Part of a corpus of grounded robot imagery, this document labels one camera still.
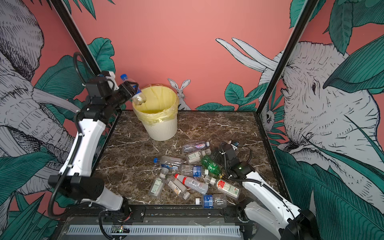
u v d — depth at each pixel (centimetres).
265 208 58
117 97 59
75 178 40
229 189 76
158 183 79
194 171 84
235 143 72
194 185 79
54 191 37
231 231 70
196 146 95
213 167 86
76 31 78
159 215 75
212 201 73
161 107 107
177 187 78
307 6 70
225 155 59
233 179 54
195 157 90
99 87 50
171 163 97
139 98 72
